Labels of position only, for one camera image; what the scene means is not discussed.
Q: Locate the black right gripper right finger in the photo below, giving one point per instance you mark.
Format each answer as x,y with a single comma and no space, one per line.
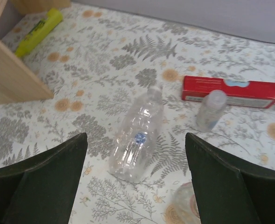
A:
229,189

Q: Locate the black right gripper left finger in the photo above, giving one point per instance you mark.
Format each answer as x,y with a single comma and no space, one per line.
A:
42,188

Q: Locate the clear bottle with red cap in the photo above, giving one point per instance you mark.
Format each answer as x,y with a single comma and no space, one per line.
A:
185,204

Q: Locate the clear bottle with white cap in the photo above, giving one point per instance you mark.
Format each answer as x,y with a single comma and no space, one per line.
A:
128,160

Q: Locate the small white bottle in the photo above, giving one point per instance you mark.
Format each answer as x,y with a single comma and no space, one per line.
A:
211,110

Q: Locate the red rectangular box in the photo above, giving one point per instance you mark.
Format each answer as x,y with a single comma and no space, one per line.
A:
255,94

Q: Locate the wooden shelf box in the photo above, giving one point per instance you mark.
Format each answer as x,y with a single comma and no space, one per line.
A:
17,82

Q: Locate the floral patterned table mat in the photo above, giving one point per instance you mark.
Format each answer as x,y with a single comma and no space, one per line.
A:
96,62

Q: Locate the green object behind shelf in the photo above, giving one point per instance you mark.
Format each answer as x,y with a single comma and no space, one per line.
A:
39,32

